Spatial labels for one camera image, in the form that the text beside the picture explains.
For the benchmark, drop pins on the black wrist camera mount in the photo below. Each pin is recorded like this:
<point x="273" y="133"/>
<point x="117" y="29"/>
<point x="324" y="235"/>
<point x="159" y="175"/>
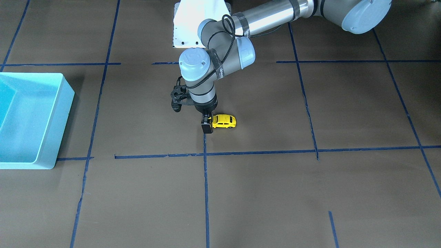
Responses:
<point x="179" y="95"/>

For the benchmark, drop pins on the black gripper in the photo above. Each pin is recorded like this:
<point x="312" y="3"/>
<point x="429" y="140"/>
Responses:
<point x="205" y="109"/>

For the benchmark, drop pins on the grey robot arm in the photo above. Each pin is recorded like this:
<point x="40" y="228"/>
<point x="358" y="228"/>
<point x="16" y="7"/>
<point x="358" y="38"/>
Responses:
<point x="217" y="42"/>

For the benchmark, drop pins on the light blue plastic bin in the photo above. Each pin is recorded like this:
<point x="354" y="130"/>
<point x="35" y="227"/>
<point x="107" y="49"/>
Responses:
<point x="34" y="108"/>

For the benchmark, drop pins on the yellow beetle toy car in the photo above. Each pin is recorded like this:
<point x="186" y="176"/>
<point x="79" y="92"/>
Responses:
<point x="223" y="121"/>

